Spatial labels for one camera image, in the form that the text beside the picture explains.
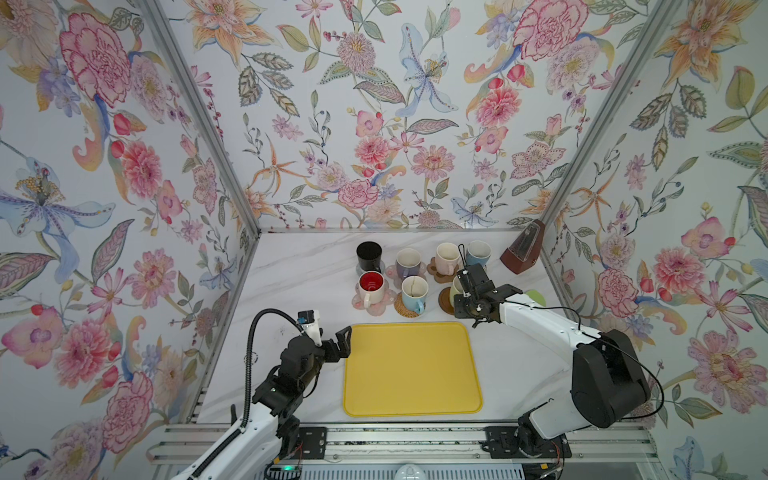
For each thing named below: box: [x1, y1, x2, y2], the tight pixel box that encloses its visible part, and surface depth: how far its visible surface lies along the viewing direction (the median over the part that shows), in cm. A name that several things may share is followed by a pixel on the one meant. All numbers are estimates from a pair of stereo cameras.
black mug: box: [356, 241, 383, 273], surface depth 103 cm
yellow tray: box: [344, 322, 482, 417], surface depth 86 cm
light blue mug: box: [401, 275, 429, 315], surface depth 95 cm
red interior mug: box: [358, 270, 385, 309], surface depth 98 cm
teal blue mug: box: [466, 240, 492, 267], surface depth 103 cm
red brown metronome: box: [500, 219, 545, 275], surface depth 105 cm
